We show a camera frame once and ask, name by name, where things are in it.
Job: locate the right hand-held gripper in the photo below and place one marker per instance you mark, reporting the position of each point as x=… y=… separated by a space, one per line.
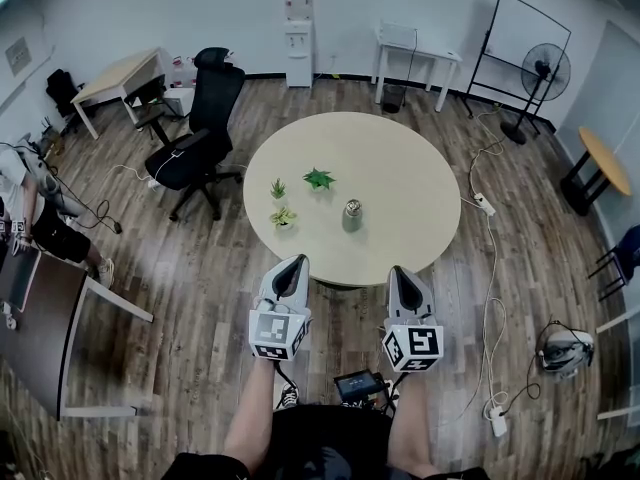
x=420 y=343

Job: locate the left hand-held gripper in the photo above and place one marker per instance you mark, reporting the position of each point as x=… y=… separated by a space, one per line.
x=272 y=330

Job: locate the person's right forearm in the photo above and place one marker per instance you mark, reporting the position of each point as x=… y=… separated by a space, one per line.
x=412 y=428

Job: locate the person's left forearm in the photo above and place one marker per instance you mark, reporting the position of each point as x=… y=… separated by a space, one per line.
x=250 y=408

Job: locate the variegated pale-leaf potted plant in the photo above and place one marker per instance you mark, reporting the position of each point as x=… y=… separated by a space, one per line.
x=283 y=216

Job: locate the small spiky potted plant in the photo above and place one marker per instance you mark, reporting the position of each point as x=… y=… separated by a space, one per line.
x=278 y=188

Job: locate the small black chest monitor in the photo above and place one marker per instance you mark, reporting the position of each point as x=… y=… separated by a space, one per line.
x=357 y=384

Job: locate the broad-leaf green potted plant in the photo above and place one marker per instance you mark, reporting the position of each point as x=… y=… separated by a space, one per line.
x=318 y=179

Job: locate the white power strip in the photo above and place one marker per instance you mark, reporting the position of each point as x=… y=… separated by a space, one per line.
x=497 y=420
x=485 y=204

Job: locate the beige round table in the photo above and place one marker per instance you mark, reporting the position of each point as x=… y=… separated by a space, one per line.
x=390 y=168

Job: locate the person's black clothing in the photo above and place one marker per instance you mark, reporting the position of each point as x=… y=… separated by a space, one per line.
x=325 y=443

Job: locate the grey head-mounted device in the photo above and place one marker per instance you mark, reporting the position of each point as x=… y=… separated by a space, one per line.
x=567 y=350

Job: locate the black office chair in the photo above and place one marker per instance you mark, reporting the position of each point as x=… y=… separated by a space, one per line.
x=210 y=103

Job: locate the black mesh trash bin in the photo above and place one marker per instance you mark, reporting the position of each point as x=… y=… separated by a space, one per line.
x=393 y=98

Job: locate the white box cabinet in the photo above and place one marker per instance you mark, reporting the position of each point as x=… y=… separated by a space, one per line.
x=177 y=102

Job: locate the black chair with blue cloth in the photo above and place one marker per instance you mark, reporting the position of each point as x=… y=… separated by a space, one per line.
x=627 y=253

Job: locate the white water dispenser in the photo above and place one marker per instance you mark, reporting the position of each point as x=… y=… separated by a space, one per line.
x=298 y=53

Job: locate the yellow round side table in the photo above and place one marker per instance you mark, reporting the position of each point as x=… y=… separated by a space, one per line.
x=605 y=160

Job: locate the black desktop computer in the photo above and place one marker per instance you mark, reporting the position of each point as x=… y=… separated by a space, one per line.
x=145 y=93

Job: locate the dark table with white legs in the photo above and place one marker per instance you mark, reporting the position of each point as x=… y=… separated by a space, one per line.
x=50 y=338

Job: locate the white side table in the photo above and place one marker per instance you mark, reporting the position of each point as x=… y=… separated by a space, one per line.
x=425 y=54

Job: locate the black standing fan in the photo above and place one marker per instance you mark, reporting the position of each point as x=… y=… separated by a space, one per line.
x=544 y=70

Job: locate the white flat panel appliance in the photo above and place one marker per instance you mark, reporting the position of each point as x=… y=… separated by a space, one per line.
x=397 y=34

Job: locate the light wooden rectangular desk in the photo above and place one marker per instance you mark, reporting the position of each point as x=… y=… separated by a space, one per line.
x=120 y=73

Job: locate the black-framed rolling whiteboard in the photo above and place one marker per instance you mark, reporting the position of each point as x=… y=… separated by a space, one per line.
x=525 y=28

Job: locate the black mesh chair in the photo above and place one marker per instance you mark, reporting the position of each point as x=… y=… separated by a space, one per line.
x=62 y=90

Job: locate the white frame table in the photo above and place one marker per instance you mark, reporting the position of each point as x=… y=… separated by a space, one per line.
x=620 y=323

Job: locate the grey wall poster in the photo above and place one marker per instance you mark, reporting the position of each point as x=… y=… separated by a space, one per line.
x=18 y=57

